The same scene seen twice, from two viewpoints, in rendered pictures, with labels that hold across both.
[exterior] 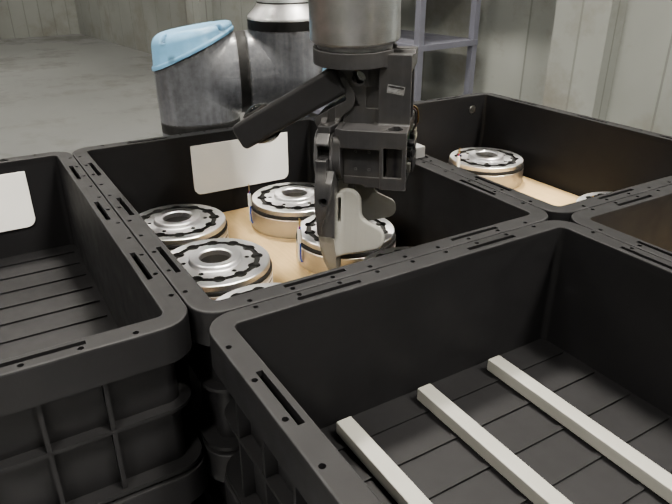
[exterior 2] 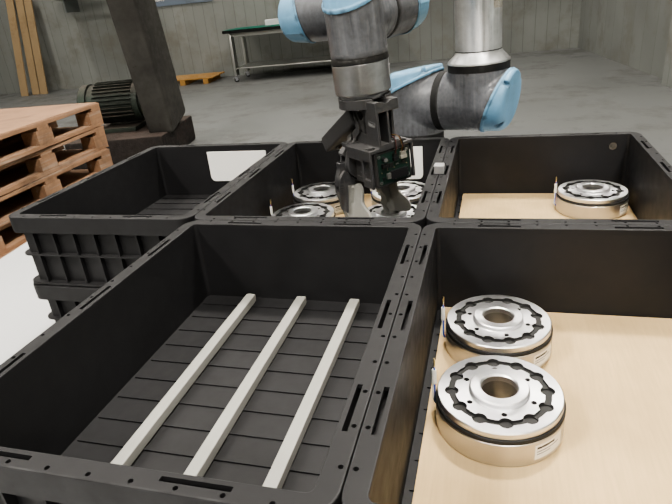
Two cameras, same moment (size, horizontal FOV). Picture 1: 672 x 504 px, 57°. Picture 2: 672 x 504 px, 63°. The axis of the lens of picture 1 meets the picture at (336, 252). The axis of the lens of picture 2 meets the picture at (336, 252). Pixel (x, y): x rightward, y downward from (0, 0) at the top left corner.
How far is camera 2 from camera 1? 55 cm
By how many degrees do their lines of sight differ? 44
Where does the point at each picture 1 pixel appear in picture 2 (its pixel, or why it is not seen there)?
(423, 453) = (263, 320)
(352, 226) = (358, 208)
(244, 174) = not seen: hidden behind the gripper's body
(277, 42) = (456, 81)
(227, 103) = (423, 122)
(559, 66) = not seen: outside the picture
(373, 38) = (351, 92)
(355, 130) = (351, 147)
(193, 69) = (401, 98)
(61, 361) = (139, 220)
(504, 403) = (331, 321)
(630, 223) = (490, 242)
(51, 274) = not seen: hidden behind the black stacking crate
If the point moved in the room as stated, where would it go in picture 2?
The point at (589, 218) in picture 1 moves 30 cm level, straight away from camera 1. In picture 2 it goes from (436, 227) to (648, 177)
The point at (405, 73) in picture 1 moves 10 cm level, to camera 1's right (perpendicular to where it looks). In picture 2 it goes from (373, 114) to (437, 121)
